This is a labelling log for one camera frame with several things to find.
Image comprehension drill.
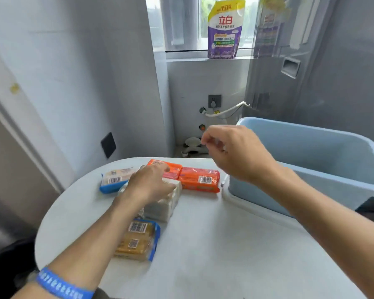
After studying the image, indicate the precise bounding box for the person's right hand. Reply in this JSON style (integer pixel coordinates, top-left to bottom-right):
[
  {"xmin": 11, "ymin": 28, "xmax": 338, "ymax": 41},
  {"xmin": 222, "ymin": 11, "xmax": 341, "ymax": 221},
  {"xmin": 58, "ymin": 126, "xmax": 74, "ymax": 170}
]
[{"xmin": 201, "ymin": 125, "xmax": 282, "ymax": 185}]

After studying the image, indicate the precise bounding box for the person's left hand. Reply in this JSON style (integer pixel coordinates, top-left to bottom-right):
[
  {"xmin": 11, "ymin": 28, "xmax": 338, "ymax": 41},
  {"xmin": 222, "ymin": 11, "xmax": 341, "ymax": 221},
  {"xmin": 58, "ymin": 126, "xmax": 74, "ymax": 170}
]
[{"xmin": 113, "ymin": 163, "xmax": 176, "ymax": 215}]

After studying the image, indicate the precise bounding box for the white soap packet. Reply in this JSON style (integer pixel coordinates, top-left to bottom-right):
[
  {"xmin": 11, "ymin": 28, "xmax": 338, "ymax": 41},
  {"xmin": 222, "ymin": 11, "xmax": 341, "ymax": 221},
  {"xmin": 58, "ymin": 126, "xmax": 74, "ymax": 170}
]
[{"xmin": 138, "ymin": 178, "xmax": 183, "ymax": 223}]

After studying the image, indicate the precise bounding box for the person's left forearm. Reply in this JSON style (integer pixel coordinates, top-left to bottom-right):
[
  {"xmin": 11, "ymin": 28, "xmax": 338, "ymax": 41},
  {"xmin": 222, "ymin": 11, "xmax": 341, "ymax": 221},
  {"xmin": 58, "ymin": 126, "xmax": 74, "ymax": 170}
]
[{"xmin": 11, "ymin": 197, "xmax": 144, "ymax": 299}]

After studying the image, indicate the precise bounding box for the person's right forearm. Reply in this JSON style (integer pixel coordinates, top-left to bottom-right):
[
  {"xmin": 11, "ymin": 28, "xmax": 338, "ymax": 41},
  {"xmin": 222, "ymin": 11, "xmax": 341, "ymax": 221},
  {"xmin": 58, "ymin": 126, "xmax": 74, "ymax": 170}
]
[{"xmin": 256, "ymin": 166, "xmax": 374, "ymax": 299}]

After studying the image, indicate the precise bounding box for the orange soap packet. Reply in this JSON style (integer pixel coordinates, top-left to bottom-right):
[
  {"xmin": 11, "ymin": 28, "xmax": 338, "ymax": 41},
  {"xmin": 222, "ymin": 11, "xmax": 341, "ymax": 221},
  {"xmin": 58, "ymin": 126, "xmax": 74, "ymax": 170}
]
[
  {"xmin": 147, "ymin": 159, "xmax": 183, "ymax": 180},
  {"xmin": 178, "ymin": 167, "xmax": 221, "ymax": 194}
]

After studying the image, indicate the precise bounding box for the white drain pipe fitting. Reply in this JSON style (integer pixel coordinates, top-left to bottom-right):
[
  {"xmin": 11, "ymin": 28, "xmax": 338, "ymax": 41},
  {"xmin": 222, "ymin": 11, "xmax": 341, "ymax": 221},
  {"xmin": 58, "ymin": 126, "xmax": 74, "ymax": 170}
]
[{"xmin": 181, "ymin": 137, "xmax": 210, "ymax": 158}]

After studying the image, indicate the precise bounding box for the pale soap packet blue wrap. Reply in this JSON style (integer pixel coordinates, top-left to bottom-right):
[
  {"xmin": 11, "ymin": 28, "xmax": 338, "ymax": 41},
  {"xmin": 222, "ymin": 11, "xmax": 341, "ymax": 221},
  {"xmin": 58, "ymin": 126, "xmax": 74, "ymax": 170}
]
[{"xmin": 99, "ymin": 166, "xmax": 138, "ymax": 194}]

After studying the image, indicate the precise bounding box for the yellow soap packet blue wrap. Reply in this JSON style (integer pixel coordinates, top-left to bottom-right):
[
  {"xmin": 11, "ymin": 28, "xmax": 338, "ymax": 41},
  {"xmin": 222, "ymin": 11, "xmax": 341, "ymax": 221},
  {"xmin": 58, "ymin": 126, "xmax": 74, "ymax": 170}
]
[{"xmin": 113, "ymin": 217, "xmax": 161, "ymax": 262}]

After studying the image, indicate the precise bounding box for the purple white detergent pouch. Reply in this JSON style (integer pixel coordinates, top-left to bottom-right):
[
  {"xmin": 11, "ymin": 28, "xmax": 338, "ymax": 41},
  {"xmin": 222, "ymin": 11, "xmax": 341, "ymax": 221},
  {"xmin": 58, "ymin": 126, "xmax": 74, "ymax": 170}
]
[{"xmin": 207, "ymin": 0, "xmax": 246, "ymax": 60}]

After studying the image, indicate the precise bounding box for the light blue plastic bin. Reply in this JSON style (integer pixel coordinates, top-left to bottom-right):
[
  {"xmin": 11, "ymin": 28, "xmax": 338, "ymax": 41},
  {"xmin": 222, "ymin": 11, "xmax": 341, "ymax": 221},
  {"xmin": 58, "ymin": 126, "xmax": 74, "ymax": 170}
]
[{"xmin": 229, "ymin": 117, "xmax": 374, "ymax": 219}]

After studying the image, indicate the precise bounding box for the window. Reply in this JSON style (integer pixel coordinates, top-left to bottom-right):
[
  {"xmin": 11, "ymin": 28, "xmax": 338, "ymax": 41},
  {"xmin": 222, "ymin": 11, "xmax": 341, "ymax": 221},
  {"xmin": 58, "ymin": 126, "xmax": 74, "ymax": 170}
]
[{"xmin": 145, "ymin": 0, "xmax": 264, "ymax": 59}]

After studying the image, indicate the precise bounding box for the grey appliance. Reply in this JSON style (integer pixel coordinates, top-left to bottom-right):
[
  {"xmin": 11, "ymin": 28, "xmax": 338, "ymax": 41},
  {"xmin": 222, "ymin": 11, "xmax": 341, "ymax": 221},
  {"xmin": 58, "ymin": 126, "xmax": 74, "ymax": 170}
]
[{"xmin": 242, "ymin": 0, "xmax": 374, "ymax": 147}]

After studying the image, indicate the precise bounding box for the blue wristband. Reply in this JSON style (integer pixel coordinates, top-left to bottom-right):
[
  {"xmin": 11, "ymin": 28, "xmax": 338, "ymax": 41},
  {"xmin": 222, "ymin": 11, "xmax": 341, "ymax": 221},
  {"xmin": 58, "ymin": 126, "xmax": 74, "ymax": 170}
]
[{"xmin": 36, "ymin": 267, "xmax": 96, "ymax": 299}]

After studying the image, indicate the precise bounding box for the black object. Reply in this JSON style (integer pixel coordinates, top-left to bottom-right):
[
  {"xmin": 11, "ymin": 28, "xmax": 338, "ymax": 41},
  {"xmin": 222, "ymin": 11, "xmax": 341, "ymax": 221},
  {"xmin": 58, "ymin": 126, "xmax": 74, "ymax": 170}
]
[{"xmin": 355, "ymin": 196, "xmax": 374, "ymax": 228}]

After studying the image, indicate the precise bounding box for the white hose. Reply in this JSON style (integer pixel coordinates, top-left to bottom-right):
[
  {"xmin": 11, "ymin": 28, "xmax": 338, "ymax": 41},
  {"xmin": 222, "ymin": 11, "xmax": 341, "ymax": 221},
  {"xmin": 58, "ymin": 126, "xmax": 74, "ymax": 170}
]
[{"xmin": 200, "ymin": 101, "xmax": 249, "ymax": 118}]

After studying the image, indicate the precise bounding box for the black wall plate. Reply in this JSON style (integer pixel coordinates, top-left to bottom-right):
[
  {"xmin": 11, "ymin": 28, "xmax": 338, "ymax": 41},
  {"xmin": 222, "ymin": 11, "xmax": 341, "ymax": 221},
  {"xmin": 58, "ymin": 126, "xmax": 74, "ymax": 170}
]
[{"xmin": 100, "ymin": 132, "xmax": 117, "ymax": 159}]

